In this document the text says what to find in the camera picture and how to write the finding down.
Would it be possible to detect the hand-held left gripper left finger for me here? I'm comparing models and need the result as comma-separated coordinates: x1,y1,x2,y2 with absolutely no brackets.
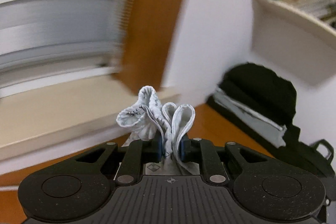
75,135,162,185

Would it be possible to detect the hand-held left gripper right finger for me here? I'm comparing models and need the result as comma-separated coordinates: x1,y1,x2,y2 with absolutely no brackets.
180,134,267,185

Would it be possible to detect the beige wall shelf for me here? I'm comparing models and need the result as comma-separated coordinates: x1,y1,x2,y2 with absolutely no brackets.
251,0,336,86

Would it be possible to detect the white patterned garment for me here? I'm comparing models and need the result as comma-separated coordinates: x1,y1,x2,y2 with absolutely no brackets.
116,86,200,176

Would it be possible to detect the black folded garment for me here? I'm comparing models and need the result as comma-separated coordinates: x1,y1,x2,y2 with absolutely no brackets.
217,62,298,125

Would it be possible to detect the wooden window frame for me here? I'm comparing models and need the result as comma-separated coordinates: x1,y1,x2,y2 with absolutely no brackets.
112,0,198,96

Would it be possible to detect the beige window sill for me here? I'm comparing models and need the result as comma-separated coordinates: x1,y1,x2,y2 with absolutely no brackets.
0,67,182,162

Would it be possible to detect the grey folded garment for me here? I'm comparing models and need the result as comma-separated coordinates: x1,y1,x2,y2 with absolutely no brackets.
212,87,288,147

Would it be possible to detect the grey window blind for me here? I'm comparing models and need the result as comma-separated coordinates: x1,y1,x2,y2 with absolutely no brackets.
0,0,132,75

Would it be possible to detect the black bag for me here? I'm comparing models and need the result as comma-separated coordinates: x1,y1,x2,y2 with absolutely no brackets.
283,124,336,224

